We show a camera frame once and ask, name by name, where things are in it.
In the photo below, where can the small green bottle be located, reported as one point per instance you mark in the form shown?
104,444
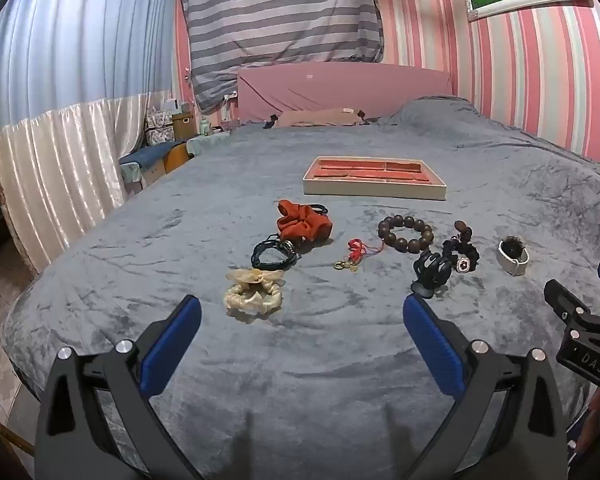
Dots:
204,126

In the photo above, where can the patterned storage box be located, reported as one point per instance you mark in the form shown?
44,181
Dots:
159,127

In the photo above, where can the beige tray with red lining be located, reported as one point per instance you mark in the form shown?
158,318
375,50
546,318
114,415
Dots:
375,185

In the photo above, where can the grey striped hanging cloth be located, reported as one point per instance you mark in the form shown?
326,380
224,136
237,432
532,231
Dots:
280,25

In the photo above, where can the black hair claw clip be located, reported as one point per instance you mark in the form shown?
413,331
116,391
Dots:
430,272

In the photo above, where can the tan pillow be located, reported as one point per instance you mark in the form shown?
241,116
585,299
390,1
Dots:
320,117

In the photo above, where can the blue cloth covered bench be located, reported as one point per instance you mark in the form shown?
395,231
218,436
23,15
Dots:
150,157

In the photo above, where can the pink headboard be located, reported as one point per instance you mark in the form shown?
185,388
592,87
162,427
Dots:
340,87

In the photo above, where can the blue and white curtain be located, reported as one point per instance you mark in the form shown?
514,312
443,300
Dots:
65,110

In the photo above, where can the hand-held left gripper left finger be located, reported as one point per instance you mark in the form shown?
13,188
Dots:
172,345

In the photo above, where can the brown storage box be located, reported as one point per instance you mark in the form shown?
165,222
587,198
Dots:
184,126

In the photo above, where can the grey plush blanket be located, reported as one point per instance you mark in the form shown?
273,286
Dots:
330,360

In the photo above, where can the orange fabric scrunchie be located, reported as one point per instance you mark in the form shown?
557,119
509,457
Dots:
302,225

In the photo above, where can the cream flower scrunchie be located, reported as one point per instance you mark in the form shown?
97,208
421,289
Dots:
252,292

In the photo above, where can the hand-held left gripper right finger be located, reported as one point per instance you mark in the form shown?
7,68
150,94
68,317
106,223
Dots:
432,345

